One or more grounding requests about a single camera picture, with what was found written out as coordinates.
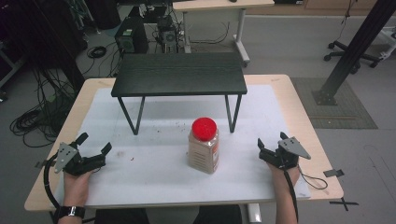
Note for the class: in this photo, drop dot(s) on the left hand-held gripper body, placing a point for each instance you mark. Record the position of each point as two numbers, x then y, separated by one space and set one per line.
83 165

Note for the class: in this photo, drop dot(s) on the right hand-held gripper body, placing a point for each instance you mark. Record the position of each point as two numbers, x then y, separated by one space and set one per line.
288 152

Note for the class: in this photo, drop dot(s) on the red-lidded seasoning jar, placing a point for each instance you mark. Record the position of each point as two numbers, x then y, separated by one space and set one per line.
202 152

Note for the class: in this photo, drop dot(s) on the black shelf with metal legs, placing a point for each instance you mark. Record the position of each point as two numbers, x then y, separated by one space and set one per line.
179 74

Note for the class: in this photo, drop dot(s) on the person's left hand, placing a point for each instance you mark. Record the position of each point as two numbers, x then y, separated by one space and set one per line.
75 189

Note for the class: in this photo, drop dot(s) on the person's right hand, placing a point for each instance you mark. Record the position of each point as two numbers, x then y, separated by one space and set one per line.
280 177

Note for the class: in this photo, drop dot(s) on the black tape strip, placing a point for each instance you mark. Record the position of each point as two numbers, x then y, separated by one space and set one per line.
42 164

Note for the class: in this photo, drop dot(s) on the black wristwatch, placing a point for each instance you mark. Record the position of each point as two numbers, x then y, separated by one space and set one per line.
71 212

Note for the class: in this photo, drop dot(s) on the white table mat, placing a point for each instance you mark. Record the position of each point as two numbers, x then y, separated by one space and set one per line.
155 180

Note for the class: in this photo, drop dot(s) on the person's left leg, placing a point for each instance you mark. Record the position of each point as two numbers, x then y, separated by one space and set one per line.
121 217

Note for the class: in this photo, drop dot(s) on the person's leg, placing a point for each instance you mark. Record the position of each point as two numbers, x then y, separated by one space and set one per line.
218 215
121 217

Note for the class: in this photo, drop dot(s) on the white table leg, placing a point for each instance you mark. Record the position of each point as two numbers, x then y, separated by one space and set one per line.
254 213

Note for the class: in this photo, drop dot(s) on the grey floor mat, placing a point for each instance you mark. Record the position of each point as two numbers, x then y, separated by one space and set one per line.
345 105

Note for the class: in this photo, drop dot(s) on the person's right leg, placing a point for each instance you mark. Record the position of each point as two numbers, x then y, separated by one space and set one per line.
218 215

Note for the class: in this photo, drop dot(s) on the black office chair base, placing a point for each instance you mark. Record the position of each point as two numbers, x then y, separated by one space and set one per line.
348 51

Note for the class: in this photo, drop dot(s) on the dark curtain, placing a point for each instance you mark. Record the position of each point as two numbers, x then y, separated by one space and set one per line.
46 31

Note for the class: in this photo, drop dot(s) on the black computer tower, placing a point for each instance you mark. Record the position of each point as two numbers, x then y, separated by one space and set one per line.
132 35

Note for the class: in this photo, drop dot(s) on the open computer case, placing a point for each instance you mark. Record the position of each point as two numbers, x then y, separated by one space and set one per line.
168 35

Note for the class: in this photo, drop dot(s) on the black metal stand post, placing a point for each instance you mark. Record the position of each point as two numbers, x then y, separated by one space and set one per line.
355 46

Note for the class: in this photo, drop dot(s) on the white frame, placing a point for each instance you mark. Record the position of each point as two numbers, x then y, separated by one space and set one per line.
389 40

